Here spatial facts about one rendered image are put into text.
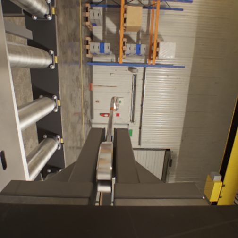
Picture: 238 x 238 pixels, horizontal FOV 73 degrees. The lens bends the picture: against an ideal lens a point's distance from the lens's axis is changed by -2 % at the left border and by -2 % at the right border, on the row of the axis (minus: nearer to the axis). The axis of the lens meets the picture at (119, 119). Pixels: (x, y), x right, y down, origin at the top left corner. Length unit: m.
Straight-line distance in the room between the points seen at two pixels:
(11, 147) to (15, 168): 0.04
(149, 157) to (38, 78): 9.96
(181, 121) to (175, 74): 2.79
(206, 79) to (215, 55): 1.35
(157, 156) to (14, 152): 10.66
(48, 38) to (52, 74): 0.23
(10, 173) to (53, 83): 0.98
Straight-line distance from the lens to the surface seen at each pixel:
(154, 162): 11.11
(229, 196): 9.06
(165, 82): 9.68
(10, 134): 0.30
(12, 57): 0.80
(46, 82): 1.25
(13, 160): 0.31
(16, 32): 1.13
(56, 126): 1.30
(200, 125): 11.05
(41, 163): 1.06
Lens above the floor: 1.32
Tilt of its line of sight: 1 degrees up
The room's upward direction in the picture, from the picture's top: 91 degrees clockwise
